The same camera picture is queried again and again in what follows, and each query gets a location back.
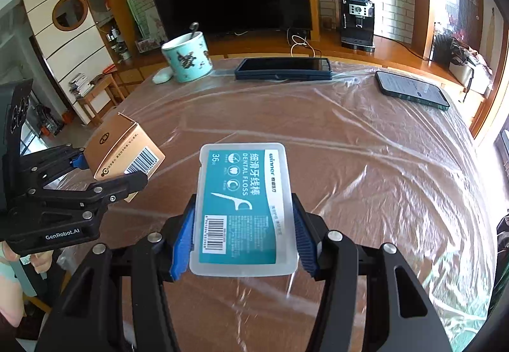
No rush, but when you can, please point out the tan cosmetic box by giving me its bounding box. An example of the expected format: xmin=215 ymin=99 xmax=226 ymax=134
xmin=84 ymin=112 xmax=166 ymax=180

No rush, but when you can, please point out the dental floss pick box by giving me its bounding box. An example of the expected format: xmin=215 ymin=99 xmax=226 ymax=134
xmin=190 ymin=143 xmax=298 ymax=278

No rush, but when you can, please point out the person left hand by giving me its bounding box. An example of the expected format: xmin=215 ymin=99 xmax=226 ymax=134
xmin=1 ymin=242 xmax=53 ymax=274

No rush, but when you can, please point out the small wooden side table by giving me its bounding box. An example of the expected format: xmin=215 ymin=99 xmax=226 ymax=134
xmin=75 ymin=72 xmax=125 ymax=125

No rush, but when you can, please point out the teal patterned mug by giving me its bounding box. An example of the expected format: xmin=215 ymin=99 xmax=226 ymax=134
xmin=161 ymin=31 xmax=213 ymax=83

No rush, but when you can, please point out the dark blue tablet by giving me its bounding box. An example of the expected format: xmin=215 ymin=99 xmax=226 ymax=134
xmin=235 ymin=57 xmax=332 ymax=81

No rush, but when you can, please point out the metal spoon in mug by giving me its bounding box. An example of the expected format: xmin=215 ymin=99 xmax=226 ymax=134
xmin=190 ymin=22 xmax=199 ymax=39

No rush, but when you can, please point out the black smartphone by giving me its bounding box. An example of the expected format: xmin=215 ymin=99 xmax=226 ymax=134
xmin=375 ymin=71 xmax=450 ymax=111

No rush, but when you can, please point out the black coffee machine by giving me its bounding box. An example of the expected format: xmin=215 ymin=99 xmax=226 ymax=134
xmin=335 ymin=0 xmax=375 ymax=53

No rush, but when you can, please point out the round wooden wall mirror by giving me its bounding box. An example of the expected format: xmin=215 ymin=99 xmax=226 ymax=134
xmin=52 ymin=0 xmax=88 ymax=31

